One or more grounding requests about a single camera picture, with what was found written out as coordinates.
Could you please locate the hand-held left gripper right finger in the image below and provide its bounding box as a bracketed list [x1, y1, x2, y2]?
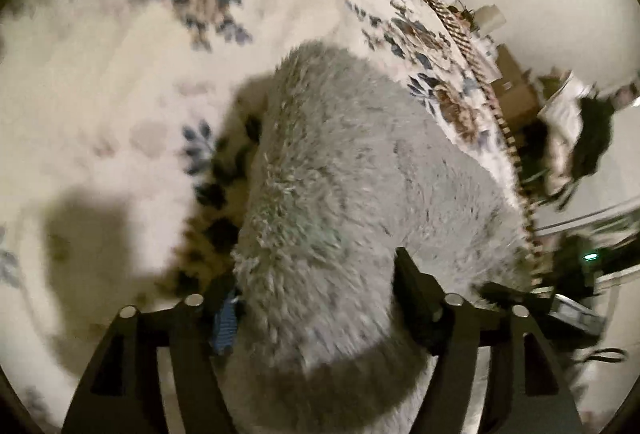
[392, 246, 585, 434]

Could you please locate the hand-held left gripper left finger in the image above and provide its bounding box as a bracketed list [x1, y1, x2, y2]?
[60, 271, 247, 434]

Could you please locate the dark device with green light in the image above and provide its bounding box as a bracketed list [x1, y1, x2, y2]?
[547, 234, 640, 351]

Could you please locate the cardboard box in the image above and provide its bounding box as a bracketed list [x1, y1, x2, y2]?
[492, 42, 545, 131]

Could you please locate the white cloth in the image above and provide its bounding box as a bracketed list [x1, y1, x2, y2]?
[537, 71, 600, 195]

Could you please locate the black cloth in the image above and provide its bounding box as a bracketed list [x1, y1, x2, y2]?
[569, 96, 617, 181]

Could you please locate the floral printed blanket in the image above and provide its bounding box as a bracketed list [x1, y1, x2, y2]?
[0, 0, 547, 434]

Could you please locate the black cable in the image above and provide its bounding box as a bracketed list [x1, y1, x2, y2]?
[569, 346, 629, 366]

